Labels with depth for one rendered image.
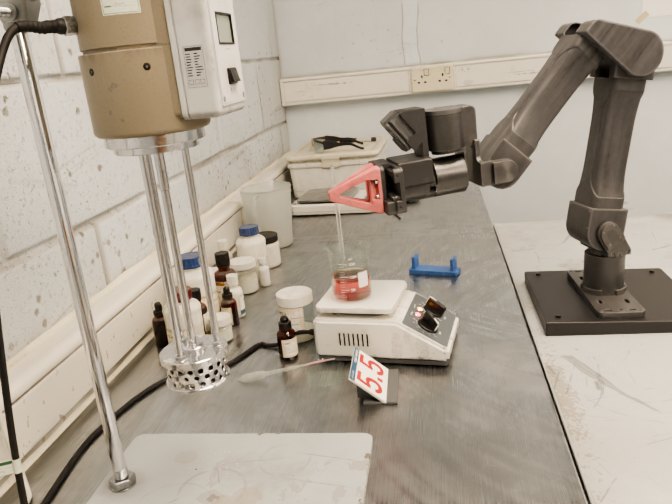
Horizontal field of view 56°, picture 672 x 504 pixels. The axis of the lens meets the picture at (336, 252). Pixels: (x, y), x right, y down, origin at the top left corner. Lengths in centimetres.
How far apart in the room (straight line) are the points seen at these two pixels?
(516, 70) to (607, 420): 168
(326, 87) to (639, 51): 150
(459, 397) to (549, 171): 168
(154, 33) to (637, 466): 63
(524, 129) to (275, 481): 59
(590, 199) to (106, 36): 75
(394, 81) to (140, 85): 184
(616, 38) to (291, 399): 67
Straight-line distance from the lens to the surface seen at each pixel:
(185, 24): 55
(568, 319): 104
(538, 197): 248
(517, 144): 97
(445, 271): 128
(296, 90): 239
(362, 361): 90
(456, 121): 94
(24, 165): 97
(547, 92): 100
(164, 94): 56
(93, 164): 112
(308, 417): 85
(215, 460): 78
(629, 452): 79
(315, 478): 73
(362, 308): 93
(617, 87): 104
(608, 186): 106
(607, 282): 110
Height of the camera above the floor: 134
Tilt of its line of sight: 17 degrees down
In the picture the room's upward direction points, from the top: 6 degrees counter-clockwise
